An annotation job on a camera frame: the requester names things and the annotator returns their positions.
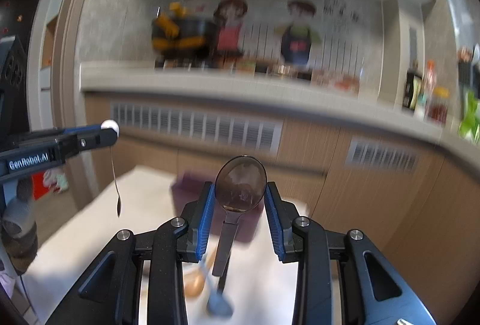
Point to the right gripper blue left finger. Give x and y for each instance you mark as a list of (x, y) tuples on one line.
[(108, 291)]

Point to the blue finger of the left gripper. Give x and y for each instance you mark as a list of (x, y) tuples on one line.
[(103, 139), (95, 128)]

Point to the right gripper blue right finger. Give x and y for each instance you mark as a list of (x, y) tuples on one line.
[(371, 290)]

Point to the brown wooden spoon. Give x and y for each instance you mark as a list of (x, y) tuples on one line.
[(194, 280)]

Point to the grey-blue plastic spoon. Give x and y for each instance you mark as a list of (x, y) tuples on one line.
[(217, 305)]

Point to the smoky translucent black-handled spoon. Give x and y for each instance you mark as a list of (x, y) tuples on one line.
[(239, 188)]

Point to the gloved left hand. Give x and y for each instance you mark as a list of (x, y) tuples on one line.
[(19, 233)]

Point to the cream white table cloth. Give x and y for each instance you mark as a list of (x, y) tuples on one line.
[(259, 287)]

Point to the right grey vent grille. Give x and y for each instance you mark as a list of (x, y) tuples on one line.
[(372, 154)]

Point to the grey vent grille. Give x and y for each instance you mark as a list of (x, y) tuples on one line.
[(372, 154), (225, 130)]

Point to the left grey vent grille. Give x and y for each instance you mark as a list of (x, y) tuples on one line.
[(225, 130)]

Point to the small white bottle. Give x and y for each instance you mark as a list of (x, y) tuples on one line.
[(421, 106)]

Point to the black gas stove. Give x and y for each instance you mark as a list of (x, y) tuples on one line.
[(243, 66)]

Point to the yellow lid red jar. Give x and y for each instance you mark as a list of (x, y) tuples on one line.
[(438, 106)]

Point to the green packaging bag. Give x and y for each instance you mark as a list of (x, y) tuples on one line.
[(469, 128)]

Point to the dark soy sauce bottle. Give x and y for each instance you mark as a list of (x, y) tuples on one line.
[(412, 88)]

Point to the orange cap clear bottle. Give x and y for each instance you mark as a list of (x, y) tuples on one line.
[(429, 79)]

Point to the black wok yellow handle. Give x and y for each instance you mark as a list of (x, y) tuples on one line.
[(178, 34)]

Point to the cartoon couple wall sticker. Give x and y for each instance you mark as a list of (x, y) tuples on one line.
[(339, 35)]

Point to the dark wall utensil holder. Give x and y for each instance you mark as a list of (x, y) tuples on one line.
[(468, 69)]

